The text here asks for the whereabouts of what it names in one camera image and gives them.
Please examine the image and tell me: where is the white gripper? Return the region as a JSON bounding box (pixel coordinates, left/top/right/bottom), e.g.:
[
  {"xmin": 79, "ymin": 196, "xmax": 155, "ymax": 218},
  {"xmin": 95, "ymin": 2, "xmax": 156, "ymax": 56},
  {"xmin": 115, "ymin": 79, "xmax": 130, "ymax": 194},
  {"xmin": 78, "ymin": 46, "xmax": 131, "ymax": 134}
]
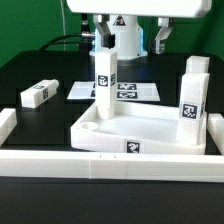
[{"xmin": 67, "ymin": 0, "xmax": 212, "ymax": 54}]

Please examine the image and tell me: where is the white desk top tray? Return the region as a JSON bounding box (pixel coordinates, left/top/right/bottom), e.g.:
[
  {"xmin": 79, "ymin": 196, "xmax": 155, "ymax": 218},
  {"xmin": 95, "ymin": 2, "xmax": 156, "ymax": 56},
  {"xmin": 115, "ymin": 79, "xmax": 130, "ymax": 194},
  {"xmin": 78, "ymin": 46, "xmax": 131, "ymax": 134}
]
[{"xmin": 70, "ymin": 101, "xmax": 207, "ymax": 155}]

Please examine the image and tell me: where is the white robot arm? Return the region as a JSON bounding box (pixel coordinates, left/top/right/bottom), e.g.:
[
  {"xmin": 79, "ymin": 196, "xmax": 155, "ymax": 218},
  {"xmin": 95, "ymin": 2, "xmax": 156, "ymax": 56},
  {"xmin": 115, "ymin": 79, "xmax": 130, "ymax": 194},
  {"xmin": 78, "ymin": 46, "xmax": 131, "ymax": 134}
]
[{"xmin": 67, "ymin": 0, "xmax": 212, "ymax": 60}]

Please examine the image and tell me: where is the marker sheet with tags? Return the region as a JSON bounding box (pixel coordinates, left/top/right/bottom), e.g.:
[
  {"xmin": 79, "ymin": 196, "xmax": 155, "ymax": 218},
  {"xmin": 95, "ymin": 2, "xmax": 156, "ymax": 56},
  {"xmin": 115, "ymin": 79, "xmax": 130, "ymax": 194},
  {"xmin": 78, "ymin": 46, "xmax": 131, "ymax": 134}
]
[{"xmin": 68, "ymin": 81, "xmax": 160, "ymax": 102}]

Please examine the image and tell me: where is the white thin cable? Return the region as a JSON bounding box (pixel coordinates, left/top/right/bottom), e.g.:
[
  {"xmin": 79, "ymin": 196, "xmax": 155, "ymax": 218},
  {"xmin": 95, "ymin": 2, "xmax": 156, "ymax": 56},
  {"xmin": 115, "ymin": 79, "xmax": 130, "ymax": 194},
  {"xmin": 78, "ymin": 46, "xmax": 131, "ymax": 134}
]
[{"xmin": 59, "ymin": 0, "xmax": 67, "ymax": 52}]

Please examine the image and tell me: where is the black cable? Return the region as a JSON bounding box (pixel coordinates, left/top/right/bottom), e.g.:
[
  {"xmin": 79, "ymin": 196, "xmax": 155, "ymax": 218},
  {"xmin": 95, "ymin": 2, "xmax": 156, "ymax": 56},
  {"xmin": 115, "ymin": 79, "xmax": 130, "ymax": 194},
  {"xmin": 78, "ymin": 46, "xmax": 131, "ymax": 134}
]
[{"xmin": 39, "ymin": 13, "xmax": 98, "ymax": 52}]

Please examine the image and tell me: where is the white U-shaped fence frame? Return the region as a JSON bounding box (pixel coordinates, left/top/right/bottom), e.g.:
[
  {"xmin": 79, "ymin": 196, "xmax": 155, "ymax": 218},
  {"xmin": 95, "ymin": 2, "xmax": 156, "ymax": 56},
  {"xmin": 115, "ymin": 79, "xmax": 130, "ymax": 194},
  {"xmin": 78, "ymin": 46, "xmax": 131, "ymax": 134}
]
[{"xmin": 0, "ymin": 108, "xmax": 224, "ymax": 183}]

